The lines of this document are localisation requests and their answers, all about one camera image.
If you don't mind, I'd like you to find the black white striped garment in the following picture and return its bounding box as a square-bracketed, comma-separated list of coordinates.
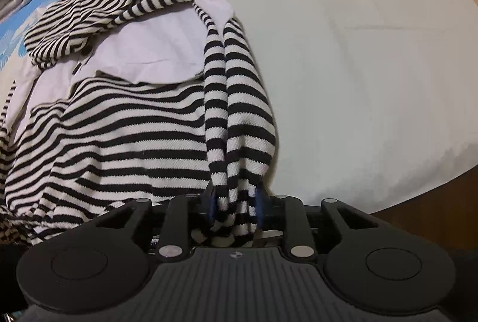
[1, 0, 275, 247]

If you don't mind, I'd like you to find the blue white patterned bedsheet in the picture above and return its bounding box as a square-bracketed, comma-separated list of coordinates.
[1, 0, 477, 218]

